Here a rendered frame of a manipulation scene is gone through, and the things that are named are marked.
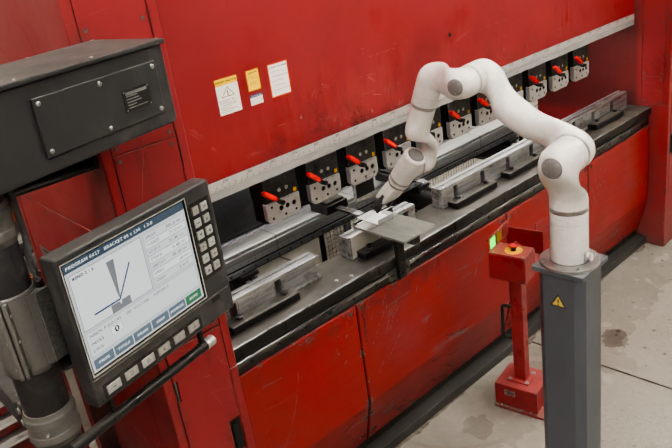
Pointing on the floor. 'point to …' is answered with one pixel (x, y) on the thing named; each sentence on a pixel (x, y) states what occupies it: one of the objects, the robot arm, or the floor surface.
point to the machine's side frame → (637, 80)
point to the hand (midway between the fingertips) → (382, 205)
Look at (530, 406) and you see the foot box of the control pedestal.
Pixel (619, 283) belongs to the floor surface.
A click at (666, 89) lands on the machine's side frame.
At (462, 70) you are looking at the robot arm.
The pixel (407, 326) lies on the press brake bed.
